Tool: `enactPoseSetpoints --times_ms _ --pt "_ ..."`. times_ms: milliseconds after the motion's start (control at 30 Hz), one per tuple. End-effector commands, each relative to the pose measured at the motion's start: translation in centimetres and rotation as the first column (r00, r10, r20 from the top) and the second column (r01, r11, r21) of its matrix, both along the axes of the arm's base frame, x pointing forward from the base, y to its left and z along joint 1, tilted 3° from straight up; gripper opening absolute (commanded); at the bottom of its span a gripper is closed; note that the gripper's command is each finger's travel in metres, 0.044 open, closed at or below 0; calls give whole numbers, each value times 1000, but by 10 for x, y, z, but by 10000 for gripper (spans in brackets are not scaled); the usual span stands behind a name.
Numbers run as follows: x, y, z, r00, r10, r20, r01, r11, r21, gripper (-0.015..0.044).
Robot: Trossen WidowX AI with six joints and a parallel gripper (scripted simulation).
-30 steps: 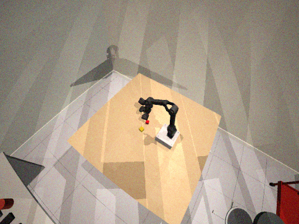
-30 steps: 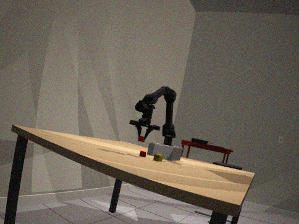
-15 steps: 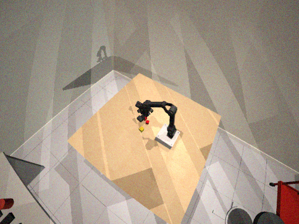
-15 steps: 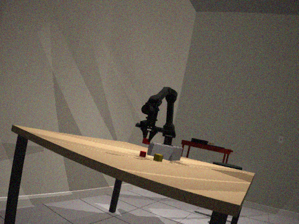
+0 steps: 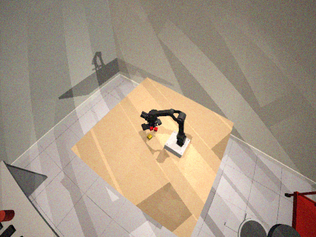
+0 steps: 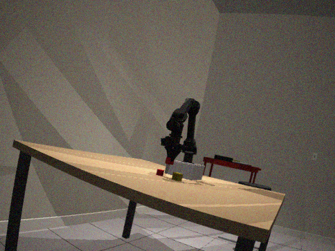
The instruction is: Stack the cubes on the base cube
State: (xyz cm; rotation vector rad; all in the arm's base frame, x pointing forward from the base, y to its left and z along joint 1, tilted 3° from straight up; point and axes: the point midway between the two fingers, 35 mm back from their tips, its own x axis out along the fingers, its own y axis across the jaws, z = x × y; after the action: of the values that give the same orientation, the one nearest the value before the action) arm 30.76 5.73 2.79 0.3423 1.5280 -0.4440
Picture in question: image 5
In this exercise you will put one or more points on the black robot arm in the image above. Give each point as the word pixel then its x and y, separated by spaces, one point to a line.
pixel 153 115

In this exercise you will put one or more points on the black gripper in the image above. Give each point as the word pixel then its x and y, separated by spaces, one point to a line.
pixel 148 125

